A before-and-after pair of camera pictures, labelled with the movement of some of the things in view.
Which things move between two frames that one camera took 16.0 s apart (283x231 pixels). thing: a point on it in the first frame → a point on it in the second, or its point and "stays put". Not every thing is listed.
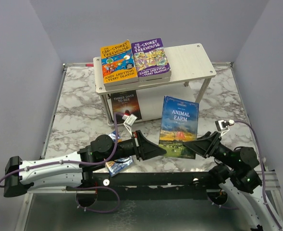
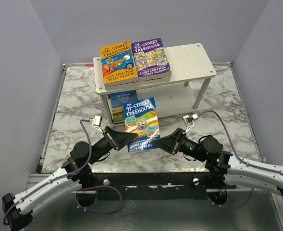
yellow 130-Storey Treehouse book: x=118 y=64 stays put
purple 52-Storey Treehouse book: x=151 y=60 stays put
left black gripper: x=144 y=149 → x=117 y=139
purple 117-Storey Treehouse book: x=122 y=86 stays put
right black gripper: x=204 y=146 → x=171 y=142
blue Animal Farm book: x=179 y=124 → x=117 y=99
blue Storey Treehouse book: x=114 y=166 → x=141 y=118
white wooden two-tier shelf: x=191 y=72 stays put
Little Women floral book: x=153 y=82 stays put
